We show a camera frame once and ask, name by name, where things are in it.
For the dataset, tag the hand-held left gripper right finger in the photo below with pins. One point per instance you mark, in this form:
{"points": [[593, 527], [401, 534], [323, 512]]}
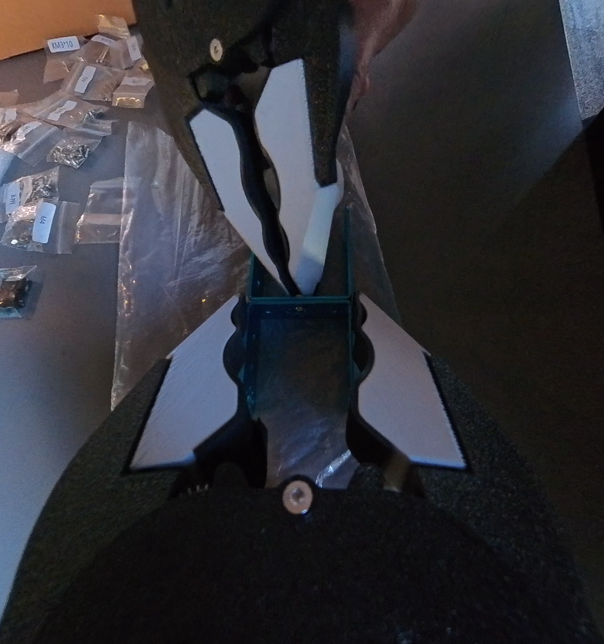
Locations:
{"points": [[412, 407]]}

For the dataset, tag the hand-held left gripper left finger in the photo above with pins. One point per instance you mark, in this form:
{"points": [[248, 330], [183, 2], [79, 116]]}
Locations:
{"points": [[191, 402]]}

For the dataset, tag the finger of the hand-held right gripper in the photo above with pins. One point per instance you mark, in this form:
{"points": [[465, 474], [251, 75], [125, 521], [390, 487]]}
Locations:
{"points": [[292, 151], [216, 151]]}

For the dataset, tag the large clear plastic bag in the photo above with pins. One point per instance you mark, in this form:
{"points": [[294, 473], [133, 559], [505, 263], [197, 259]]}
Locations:
{"points": [[181, 276]]}

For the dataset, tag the grey desk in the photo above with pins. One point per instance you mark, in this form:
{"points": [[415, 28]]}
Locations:
{"points": [[483, 226]]}

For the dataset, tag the person's right hand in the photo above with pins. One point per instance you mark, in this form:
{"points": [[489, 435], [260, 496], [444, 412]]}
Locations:
{"points": [[377, 40]]}

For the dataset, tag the pile of small hardware bags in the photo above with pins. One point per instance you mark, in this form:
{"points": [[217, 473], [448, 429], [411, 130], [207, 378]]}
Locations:
{"points": [[55, 131]]}

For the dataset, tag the small bag of black screws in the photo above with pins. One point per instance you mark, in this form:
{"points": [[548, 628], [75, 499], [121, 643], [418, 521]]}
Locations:
{"points": [[10, 292]]}

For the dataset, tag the orange and white cardboard box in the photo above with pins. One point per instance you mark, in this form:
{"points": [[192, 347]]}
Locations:
{"points": [[30, 25]]}

